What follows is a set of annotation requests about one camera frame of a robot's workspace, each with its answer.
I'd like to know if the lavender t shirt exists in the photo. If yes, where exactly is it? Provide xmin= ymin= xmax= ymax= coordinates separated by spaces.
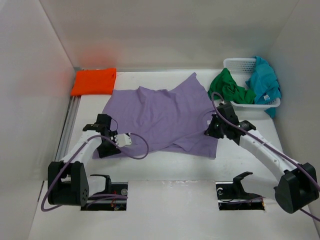
xmin=102 ymin=73 xmax=218 ymax=159

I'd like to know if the orange t shirt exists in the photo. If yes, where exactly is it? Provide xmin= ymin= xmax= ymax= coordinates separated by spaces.
xmin=70 ymin=68 xmax=117 ymax=97

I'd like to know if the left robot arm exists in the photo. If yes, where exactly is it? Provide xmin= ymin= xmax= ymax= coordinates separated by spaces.
xmin=42 ymin=114 xmax=121 ymax=207

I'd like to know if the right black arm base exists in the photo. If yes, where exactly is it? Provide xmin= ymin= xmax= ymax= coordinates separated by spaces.
xmin=215 ymin=171 xmax=265 ymax=211

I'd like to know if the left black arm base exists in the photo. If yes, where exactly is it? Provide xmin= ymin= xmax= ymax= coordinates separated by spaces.
xmin=80 ymin=182 xmax=129 ymax=212

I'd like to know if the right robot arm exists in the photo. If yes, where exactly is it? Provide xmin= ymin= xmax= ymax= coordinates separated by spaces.
xmin=205 ymin=103 xmax=320 ymax=214

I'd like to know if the green t shirt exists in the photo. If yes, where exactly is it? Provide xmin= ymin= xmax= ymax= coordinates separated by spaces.
xmin=207 ymin=68 xmax=257 ymax=104

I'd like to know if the white laundry basket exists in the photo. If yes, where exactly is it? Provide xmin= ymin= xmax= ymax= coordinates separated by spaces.
xmin=223 ymin=58 xmax=281 ymax=111

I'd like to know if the teal t shirt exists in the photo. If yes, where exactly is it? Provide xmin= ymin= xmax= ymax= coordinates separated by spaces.
xmin=245 ymin=56 xmax=282 ymax=105

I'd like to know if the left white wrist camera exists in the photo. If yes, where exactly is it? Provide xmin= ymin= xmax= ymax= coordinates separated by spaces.
xmin=114 ymin=133 xmax=132 ymax=148

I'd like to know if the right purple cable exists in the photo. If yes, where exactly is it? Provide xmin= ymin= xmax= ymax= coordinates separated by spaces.
xmin=170 ymin=91 xmax=320 ymax=222

